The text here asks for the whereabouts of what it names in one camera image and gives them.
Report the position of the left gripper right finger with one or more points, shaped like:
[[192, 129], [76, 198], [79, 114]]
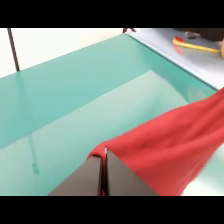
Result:
[[123, 180]]

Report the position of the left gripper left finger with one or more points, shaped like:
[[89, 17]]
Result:
[[87, 180]]

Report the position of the red T-shirt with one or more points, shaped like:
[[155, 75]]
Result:
[[170, 150]]

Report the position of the black stand pole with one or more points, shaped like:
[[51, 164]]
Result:
[[13, 50]]

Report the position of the yellow and red stick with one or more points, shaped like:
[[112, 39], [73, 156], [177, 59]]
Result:
[[195, 46]]

